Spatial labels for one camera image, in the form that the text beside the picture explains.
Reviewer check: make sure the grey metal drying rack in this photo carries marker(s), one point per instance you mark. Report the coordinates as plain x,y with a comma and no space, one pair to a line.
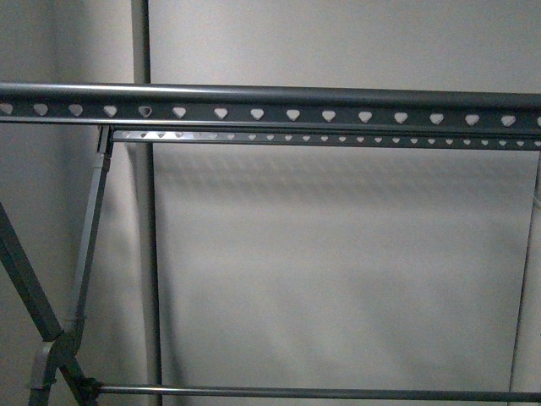
241,115

